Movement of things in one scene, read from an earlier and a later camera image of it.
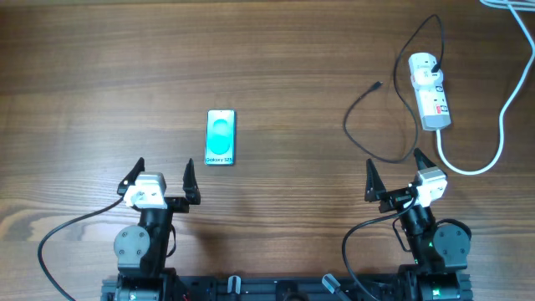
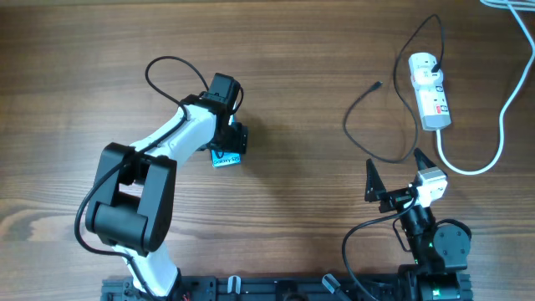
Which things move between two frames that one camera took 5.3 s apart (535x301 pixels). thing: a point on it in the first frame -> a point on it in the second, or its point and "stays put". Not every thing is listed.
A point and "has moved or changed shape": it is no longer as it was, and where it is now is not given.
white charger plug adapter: x=420 y=68 stays put
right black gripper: x=399 y=197 stays put
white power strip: x=433 y=107 stays put
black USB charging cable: x=401 y=93 stays put
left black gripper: x=174 y=201 -> x=239 y=140
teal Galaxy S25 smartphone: x=220 y=138 has moved or changed shape
